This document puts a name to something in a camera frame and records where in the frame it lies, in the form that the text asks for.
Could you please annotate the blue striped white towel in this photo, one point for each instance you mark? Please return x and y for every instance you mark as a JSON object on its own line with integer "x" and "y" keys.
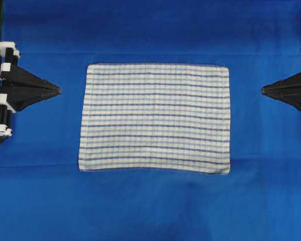
{"x": 156, "y": 115}

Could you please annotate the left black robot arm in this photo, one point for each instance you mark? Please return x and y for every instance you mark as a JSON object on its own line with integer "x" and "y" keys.
{"x": 8, "y": 54}

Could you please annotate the blue table cloth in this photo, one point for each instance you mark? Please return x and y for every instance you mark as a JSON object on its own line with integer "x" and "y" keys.
{"x": 44, "y": 195}

